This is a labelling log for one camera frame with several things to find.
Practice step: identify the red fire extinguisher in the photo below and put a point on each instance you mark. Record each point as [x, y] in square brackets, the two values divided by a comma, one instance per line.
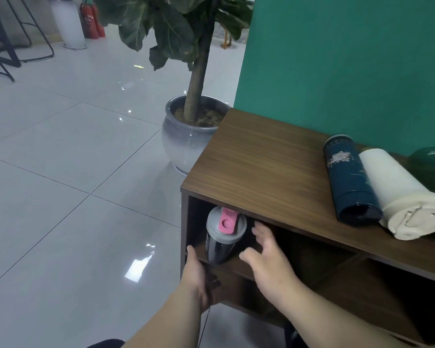
[88, 21]
[100, 27]

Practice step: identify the person's right hand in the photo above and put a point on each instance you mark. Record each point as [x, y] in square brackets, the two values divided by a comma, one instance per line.
[273, 271]

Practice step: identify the grey ceramic plant pot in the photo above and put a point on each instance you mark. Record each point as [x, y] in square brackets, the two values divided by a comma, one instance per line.
[185, 141]

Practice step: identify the person's left forearm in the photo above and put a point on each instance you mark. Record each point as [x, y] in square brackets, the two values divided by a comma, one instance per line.
[166, 322]

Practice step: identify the person's right forearm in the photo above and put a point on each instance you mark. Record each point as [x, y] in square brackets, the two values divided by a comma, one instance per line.
[330, 322]

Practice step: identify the person's left hand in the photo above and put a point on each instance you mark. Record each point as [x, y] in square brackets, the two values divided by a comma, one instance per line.
[199, 279]

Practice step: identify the person's black trousers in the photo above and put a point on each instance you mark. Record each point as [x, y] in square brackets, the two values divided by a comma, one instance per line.
[107, 343]

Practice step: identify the dark blue thermos bottle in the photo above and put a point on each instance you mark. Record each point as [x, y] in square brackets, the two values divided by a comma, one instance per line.
[348, 181]

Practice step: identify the black metal stool frame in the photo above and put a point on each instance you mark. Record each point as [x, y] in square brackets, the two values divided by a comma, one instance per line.
[1, 39]
[40, 32]

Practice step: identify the cream white tumbler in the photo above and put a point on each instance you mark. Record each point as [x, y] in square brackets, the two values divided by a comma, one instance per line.
[395, 188]

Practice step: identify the white cylindrical stand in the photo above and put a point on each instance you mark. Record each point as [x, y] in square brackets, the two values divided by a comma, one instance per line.
[69, 25]

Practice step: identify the brown wooden cabinet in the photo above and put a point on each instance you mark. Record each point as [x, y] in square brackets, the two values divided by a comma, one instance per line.
[261, 166]

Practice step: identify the dark green bottle grey cap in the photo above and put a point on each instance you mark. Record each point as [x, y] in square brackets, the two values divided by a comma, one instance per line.
[429, 170]

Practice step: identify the large-leaf potted tree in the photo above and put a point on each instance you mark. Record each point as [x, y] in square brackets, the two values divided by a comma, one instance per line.
[174, 28]

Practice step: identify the black bottle pink grey lid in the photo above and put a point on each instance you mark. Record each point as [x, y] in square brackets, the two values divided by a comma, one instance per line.
[221, 246]

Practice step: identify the yellow wooden stand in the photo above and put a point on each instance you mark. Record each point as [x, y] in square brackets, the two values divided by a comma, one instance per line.
[226, 41]

